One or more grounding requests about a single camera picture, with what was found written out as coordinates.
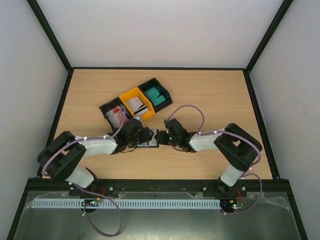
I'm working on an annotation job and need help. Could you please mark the black leather card holder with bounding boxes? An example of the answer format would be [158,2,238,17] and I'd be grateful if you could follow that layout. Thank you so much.
[136,128,159,148]

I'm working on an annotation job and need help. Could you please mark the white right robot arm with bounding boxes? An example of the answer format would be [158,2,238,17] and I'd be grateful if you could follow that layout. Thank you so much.
[156,118,263,196]

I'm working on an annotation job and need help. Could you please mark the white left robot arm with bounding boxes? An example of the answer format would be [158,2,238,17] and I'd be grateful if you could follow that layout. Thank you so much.
[37,118,157,189]

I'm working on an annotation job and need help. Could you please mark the white striped cards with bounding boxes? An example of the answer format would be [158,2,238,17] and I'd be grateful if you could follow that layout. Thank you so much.
[126,96,149,116]

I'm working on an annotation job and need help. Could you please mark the red and white cards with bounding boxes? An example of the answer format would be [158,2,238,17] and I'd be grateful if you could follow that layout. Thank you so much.
[106,106,128,128]

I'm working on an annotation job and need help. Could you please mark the teal card stack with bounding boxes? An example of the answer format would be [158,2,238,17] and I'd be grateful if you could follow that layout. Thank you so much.
[145,87,166,106]

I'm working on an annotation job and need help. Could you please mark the yellow middle card bin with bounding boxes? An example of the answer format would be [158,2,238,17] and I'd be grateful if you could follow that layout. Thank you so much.
[119,87,155,120]

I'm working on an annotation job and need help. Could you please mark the black left card bin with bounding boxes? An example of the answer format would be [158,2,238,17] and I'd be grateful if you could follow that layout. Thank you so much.
[99,97,133,130]

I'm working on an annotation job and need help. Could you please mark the black card bin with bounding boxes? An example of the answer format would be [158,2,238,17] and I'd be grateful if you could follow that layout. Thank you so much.
[99,97,133,130]
[138,77,173,113]

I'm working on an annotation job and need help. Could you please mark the black right card bin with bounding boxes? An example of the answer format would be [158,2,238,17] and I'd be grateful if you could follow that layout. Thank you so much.
[138,77,173,113]

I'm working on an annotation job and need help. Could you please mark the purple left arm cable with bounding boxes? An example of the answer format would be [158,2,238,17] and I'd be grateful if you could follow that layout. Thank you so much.
[41,104,130,237]

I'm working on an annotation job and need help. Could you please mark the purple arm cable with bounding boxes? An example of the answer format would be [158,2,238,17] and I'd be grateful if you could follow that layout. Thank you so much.
[167,104,263,216]
[41,104,130,237]

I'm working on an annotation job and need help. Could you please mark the grey slotted cable duct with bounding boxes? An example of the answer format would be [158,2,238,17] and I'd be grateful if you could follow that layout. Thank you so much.
[31,198,221,210]

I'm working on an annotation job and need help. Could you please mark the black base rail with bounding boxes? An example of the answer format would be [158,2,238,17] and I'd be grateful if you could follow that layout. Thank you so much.
[26,176,291,198]

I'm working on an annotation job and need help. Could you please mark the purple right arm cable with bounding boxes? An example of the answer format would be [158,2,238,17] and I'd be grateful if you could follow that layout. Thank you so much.
[167,104,263,216]

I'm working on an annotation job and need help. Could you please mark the black enclosure frame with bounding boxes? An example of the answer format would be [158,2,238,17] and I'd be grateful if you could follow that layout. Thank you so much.
[7,0,308,240]

